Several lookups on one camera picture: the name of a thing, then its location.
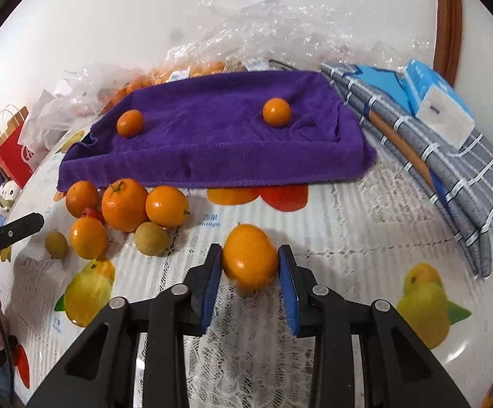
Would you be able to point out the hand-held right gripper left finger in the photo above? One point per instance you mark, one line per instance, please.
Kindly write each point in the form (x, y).
(212, 284)

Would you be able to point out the fruit print tablecloth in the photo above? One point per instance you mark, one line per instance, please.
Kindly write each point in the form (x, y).
(357, 229)

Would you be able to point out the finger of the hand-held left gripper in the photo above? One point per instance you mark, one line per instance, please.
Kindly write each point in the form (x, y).
(16, 228)

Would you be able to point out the grey plaid cloth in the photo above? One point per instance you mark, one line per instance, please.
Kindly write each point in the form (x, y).
(463, 178)

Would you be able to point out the purple towel lined tray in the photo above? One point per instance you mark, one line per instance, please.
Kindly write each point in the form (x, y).
(212, 136)

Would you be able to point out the large orange with stem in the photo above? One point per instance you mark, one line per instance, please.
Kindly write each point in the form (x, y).
(124, 204)

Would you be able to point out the clear plastic bag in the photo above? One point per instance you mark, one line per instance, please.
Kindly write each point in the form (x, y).
(87, 78)

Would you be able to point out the blue flat packet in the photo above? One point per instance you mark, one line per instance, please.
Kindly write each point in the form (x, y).
(378, 83)

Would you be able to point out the small orange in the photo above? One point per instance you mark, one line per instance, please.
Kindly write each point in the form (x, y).
(88, 237)
(130, 123)
(276, 111)
(250, 261)

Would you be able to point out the blue white tissue pack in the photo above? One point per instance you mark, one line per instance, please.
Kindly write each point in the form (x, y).
(440, 102)

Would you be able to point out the red paper bag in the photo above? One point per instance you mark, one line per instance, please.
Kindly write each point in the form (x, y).
(14, 157)

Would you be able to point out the brown longan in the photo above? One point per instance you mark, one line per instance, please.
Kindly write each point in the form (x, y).
(152, 238)

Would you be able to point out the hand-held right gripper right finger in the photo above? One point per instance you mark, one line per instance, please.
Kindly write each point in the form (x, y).
(289, 293)

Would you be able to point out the wooden stick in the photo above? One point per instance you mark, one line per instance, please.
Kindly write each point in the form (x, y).
(399, 144)

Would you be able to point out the small red fruit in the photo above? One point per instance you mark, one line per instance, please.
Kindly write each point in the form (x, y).
(94, 214)

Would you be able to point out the white plastic bag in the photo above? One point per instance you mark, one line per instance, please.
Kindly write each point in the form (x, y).
(42, 119)

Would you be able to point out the crumpled clear plastic wrap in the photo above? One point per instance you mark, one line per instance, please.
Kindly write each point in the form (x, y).
(280, 29)

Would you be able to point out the brown wooden door frame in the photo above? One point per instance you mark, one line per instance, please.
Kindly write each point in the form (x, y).
(448, 21)

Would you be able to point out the clear bag of oranges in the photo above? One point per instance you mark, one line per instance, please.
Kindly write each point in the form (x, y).
(178, 74)

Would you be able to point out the small green longan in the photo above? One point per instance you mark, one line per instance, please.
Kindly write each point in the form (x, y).
(56, 244)

